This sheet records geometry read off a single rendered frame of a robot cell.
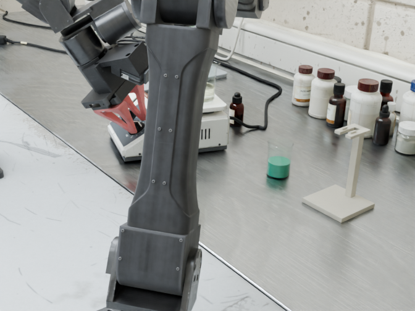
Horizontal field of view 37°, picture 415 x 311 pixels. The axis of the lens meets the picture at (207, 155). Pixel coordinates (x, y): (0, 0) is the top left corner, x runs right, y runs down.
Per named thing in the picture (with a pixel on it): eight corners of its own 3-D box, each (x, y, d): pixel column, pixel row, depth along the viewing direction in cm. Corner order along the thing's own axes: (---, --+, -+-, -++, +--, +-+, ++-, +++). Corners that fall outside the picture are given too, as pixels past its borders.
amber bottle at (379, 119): (390, 145, 121) (397, 107, 117) (376, 146, 120) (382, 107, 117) (383, 139, 123) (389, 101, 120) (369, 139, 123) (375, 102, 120)
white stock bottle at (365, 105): (383, 134, 126) (391, 82, 121) (362, 141, 122) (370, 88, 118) (359, 125, 130) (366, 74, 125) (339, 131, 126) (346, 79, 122)
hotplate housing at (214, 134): (123, 164, 109) (121, 121, 106) (107, 136, 120) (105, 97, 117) (240, 150, 117) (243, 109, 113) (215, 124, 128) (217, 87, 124)
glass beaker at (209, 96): (187, 107, 112) (188, 63, 109) (185, 97, 117) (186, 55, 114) (220, 107, 113) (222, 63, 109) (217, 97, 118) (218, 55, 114)
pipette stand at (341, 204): (341, 223, 93) (352, 144, 88) (301, 202, 99) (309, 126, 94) (374, 207, 98) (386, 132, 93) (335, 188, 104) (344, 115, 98)
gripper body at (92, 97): (143, 70, 107) (120, 34, 104) (110, 108, 102) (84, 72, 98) (118, 74, 112) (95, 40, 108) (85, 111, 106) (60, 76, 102)
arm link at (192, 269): (118, 228, 64) (96, 258, 59) (202, 242, 63) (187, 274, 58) (120, 278, 67) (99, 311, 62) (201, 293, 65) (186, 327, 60)
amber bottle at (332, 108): (341, 121, 131) (346, 81, 128) (344, 128, 128) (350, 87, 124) (324, 121, 131) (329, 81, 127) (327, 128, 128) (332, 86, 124)
